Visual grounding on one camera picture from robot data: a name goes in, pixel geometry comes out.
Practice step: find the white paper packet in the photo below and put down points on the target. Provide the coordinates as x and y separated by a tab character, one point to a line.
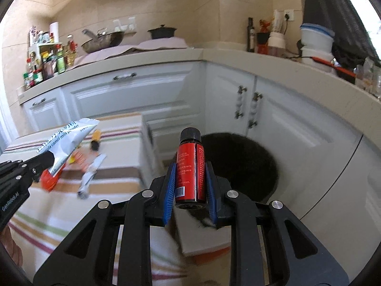
278	20

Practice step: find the white container blue lid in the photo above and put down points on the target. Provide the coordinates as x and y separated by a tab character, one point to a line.
315	40

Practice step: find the silver milk powder sachet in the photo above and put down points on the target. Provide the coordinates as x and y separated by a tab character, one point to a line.
68	138

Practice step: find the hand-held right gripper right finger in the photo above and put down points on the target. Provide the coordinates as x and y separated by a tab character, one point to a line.
210	193

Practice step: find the group of condiment bottles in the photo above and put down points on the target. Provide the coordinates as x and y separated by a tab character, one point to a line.
59	62

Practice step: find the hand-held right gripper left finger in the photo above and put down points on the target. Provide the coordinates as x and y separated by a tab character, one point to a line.
169	193

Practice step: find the pink snack packet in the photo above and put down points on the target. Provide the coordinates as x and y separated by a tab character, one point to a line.
81	158

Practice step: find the black lidded pot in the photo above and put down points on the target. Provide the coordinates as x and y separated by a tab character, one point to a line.
162	32

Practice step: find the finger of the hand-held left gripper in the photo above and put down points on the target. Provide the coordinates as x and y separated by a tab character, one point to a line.
20	178
35	161

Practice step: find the dark glass bottle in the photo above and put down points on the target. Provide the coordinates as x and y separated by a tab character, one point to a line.
251	37

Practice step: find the person's left forearm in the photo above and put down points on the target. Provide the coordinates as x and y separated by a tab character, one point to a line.
9	241

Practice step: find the black red utensil holder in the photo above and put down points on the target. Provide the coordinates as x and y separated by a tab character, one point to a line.
262	40

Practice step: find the black waste bin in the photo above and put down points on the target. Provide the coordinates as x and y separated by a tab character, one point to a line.
247	166

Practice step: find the white wall holder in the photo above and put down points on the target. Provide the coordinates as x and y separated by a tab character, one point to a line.
131	22

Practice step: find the white lidded jar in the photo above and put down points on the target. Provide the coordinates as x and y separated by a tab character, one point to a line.
276	40

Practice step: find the white spice rack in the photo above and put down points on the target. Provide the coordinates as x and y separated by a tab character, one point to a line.
47	46

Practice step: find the small red bottle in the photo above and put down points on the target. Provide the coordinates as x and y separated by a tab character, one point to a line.
189	169

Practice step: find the steel wok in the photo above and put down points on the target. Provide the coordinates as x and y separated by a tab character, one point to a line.
104	40

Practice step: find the striped tablecloth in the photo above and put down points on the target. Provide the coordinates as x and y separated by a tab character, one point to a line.
119	181

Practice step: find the paper towel roll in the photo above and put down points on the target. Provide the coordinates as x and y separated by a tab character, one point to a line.
54	31

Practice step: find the pale pink cloth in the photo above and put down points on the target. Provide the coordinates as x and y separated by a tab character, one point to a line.
166	43
104	54

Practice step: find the beige countertop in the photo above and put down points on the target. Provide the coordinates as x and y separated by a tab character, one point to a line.
238	58

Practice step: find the white door frame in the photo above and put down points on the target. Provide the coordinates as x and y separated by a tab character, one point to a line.
6	119

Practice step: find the narrow grey stick sachet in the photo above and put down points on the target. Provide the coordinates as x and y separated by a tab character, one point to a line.
90	174

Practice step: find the clear glass cup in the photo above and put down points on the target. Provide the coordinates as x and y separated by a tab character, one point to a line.
370	76
360	76

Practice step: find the dark hanging cloth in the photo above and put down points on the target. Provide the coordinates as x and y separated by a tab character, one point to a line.
333	12

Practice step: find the brown bottle orange label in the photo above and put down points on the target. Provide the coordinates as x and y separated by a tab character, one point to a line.
95	140

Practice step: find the white wall socket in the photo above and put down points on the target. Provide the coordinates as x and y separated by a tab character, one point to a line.
288	15

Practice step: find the white kitchen cabinets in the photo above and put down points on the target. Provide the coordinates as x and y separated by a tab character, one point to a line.
119	95

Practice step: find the white box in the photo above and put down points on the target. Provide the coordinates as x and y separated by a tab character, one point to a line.
205	238

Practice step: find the orange packet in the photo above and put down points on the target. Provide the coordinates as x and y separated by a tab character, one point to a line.
214	256

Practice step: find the white bowl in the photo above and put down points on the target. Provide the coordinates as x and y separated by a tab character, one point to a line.
318	62

